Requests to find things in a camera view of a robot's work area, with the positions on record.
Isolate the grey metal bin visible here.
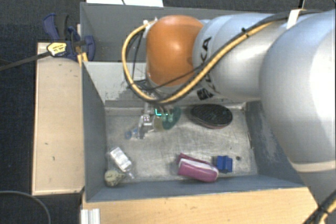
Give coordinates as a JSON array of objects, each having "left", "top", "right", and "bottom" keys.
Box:
[{"left": 79, "top": 2, "right": 312, "bottom": 203}]

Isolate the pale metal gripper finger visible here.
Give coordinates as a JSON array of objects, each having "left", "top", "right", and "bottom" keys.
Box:
[
  {"left": 145, "top": 115, "right": 155, "bottom": 133},
  {"left": 136, "top": 115, "right": 147, "bottom": 140}
]

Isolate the pale yellow speckled ball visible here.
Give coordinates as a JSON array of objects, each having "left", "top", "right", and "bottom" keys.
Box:
[{"left": 104, "top": 169, "right": 127, "bottom": 188}]

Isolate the blue ribbed block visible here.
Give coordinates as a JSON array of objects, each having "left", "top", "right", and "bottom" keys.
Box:
[{"left": 211, "top": 155, "right": 234, "bottom": 174}]

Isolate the teal translucent round lid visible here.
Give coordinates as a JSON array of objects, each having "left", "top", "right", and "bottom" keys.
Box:
[{"left": 161, "top": 105, "right": 182, "bottom": 131}]

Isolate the pale wood flat board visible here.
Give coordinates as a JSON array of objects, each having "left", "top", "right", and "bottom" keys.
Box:
[{"left": 31, "top": 42, "right": 86, "bottom": 196}]

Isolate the clear plastic bottle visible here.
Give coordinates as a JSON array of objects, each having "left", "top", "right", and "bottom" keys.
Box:
[{"left": 106, "top": 146, "right": 136, "bottom": 179}]

